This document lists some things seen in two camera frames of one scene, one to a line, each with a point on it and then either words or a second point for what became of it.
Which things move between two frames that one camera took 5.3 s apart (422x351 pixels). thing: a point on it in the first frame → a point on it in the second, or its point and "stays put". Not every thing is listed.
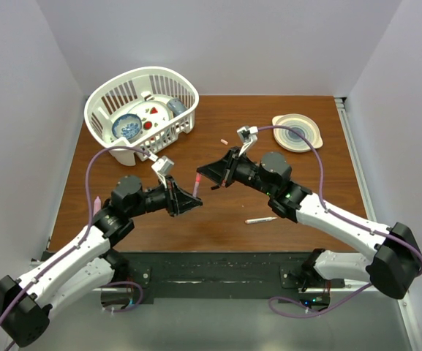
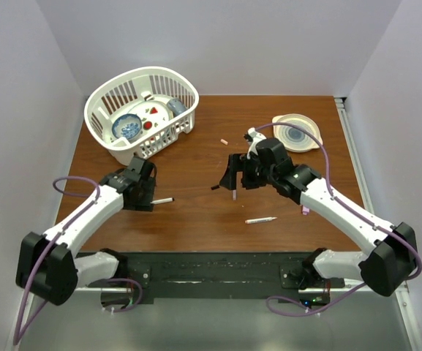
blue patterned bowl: (128, 126) stays put
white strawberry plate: (153, 115) stays put
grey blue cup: (175, 105) stays put
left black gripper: (178, 200) → (144, 204)
